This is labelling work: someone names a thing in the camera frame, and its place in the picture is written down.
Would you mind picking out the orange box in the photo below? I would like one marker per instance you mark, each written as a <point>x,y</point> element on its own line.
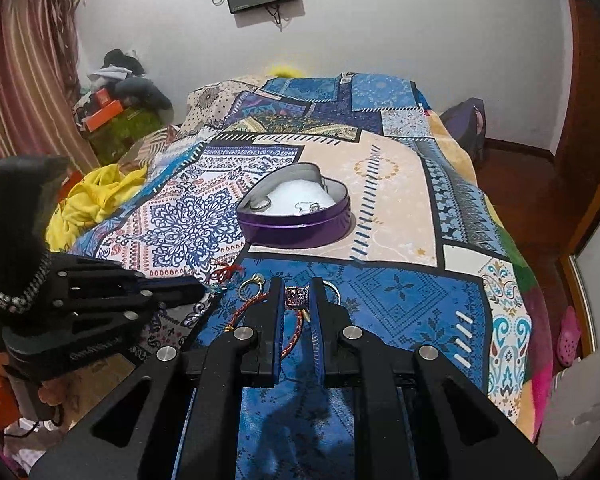
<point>102,116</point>

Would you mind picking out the yellow cloth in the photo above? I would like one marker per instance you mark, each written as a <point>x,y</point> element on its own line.
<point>100,192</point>

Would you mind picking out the pink shoe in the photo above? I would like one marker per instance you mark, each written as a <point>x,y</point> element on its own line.
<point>570,335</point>

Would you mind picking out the striped curtain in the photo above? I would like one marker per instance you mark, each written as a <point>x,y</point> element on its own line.
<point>25,85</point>

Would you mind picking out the pair of silver earrings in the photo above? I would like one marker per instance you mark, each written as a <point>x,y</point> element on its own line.
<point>310,206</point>

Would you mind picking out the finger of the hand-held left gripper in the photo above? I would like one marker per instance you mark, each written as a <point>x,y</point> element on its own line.
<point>172,291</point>
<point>105,324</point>

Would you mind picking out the green bag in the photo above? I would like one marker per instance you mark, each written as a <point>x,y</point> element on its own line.
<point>127,132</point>

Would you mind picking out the blue patchwork printed blanket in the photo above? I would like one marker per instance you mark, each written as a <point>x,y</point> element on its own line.
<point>405,300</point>

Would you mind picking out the purple heart-shaped tin box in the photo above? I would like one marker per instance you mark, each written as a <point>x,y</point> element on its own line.
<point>290,232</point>

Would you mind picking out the yellow fluffy item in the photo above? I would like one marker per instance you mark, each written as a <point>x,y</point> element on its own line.
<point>286,69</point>

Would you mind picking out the white foam lining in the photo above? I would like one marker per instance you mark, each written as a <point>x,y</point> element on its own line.
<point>300,191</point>

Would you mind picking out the wooden door frame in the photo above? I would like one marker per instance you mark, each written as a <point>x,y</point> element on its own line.
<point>592,110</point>

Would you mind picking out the purple backpack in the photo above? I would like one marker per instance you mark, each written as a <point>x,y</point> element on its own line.
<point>462,125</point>

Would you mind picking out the colourful fleece blanket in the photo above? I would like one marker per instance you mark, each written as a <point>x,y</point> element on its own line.
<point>535,320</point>

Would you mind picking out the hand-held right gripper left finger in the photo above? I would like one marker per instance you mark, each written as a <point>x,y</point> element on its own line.
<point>278,340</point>

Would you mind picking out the pile of clothes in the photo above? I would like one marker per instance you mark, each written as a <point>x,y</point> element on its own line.
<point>130,80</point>

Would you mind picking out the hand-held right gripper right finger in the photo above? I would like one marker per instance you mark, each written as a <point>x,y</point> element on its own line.
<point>316,340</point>

